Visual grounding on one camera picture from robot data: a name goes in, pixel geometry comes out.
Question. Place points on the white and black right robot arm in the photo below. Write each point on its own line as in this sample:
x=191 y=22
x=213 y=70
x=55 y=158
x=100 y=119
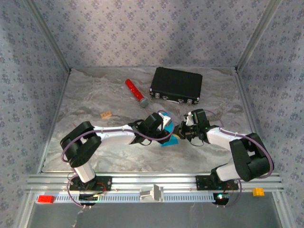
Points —
x=249 y=156

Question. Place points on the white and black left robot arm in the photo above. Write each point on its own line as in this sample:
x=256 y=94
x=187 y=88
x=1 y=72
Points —
x=78 y=147

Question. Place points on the red glitter tube grey cap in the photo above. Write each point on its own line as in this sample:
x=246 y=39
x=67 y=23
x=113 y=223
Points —
x=134 y=90

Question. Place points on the black hard case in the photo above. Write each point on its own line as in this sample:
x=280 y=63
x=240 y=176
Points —
x=177 y=83

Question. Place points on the small orange wooden block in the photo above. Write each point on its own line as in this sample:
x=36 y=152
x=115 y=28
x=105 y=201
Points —
x=106 y=114

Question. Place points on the circuit board with LED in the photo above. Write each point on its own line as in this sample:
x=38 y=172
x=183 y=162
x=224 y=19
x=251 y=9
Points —
x=221 y=197
x=89 y=197

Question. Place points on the yellow toy brick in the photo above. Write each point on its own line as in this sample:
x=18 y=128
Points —
x=258 y=192

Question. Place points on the red toy brick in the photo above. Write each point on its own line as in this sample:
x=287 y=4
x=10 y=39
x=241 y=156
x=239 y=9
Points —
x=46 y=199

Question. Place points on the aluminium mounting rail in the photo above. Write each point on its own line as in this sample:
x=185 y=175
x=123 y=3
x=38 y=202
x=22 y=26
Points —
x=166 y=178

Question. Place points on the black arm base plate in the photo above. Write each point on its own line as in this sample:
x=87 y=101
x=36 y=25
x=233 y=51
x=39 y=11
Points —
x=202 y=183
x=108 y=183

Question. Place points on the grey metal bracket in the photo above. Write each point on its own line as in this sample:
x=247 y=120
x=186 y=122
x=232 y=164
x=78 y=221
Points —
x=152 y=192

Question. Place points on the aluminium frame post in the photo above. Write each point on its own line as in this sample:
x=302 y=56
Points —
x=50 y=35
x=256 y=35

